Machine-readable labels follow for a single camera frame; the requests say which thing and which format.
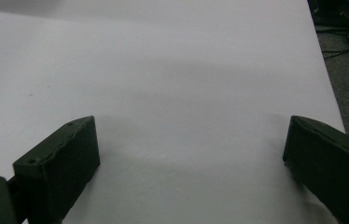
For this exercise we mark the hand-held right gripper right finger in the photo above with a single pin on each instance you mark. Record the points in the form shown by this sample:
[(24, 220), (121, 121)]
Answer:
[(331, 165)]

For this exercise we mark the white table cover sheet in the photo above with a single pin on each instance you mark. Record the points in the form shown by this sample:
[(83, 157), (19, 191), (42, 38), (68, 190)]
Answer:
[(175, 77)]

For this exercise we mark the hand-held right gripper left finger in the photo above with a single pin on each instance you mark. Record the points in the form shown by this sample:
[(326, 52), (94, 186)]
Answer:
[(57, 168)]

